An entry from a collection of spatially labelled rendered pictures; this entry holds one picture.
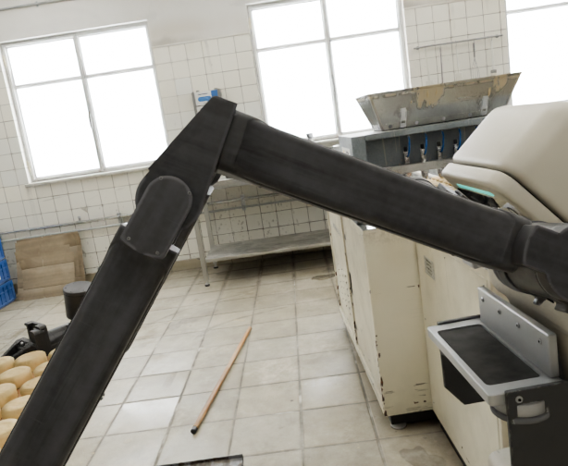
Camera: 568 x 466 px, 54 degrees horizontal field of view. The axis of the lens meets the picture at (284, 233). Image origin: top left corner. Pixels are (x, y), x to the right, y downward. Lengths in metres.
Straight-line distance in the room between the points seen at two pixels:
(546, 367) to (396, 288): 1.36
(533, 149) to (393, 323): 1.51
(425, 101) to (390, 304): 0.76
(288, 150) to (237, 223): 4.89
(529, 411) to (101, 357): 0.52
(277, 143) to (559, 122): 0.37
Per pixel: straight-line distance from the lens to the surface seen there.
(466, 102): 2.18
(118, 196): 5.57
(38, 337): 1.10
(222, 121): 0.49
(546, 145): 0.74
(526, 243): 0.56
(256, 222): 5.38
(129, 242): 0.48
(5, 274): 5.78
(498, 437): 1.67
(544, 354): 0.81
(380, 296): 2.13
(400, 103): 2.09
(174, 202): 0.47
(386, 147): 2.12
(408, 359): 2.25
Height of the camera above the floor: 1.26
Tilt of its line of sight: 11 degrees down
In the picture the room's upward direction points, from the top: 8 degrees counter-clockwise
